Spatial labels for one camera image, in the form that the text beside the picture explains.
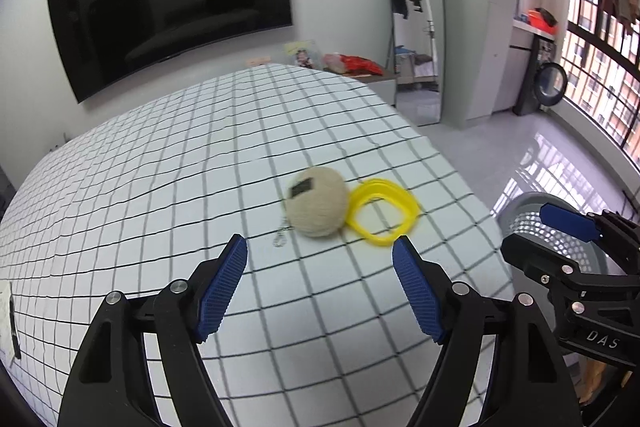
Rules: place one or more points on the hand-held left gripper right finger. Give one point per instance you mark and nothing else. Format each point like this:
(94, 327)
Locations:
(417, 292)

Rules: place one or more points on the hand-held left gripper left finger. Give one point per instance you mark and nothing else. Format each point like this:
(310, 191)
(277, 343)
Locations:
(222, 292)

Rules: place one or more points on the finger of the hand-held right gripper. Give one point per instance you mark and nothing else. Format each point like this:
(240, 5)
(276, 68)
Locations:
(567, 219)
(535, 257)

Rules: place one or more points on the grey perforated basket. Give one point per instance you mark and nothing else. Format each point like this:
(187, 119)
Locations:
(530, 222)

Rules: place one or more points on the white grid-pattern bed sheet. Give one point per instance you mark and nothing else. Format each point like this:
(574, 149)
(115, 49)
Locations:
(175, 187)

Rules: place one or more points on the dark washing machine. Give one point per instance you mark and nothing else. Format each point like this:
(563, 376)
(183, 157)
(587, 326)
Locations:
(550, 84)

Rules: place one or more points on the window grille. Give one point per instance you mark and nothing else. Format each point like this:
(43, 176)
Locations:
(600, 72)

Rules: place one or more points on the orange bag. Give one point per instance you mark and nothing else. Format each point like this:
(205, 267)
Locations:
(542, 19)

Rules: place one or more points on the white bedside cabinet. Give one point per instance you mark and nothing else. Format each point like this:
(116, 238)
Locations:
(377, 87)

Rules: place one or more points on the black pen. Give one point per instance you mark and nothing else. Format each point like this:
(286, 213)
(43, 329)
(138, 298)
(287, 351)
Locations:
(15, 337)

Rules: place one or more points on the white paper notebook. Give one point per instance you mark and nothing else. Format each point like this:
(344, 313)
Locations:
(4, 322)

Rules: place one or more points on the red plastic bag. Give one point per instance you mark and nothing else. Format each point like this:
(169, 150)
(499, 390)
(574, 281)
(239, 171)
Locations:
(352, 64)

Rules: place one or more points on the tall standing mirror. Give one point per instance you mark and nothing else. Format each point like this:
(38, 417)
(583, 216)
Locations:
(412, 32)

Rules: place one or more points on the picture frame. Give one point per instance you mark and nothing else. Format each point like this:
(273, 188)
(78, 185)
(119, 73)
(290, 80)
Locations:
(301, 54)

